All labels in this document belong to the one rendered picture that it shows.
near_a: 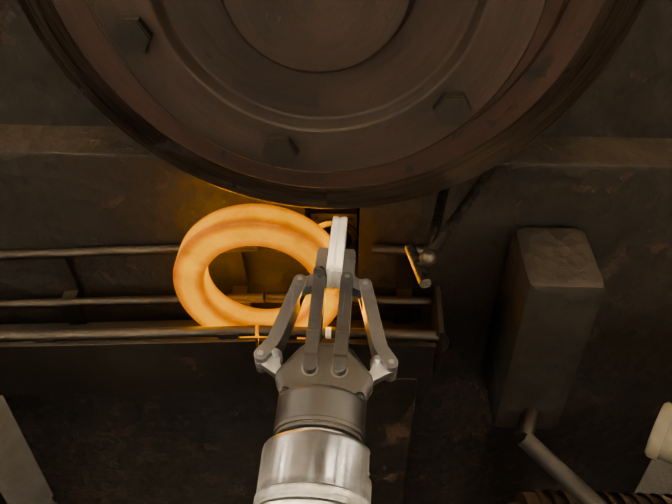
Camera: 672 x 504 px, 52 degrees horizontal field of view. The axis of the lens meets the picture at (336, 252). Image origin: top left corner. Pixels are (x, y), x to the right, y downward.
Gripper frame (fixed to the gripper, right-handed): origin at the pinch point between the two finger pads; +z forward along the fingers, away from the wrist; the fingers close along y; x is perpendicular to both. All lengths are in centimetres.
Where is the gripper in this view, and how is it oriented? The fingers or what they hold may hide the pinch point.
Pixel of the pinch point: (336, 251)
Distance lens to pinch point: 68.2
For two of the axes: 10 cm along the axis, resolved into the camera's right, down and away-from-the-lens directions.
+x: 0.1, -6.3, -7.8
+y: 10.0, 0.6, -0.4
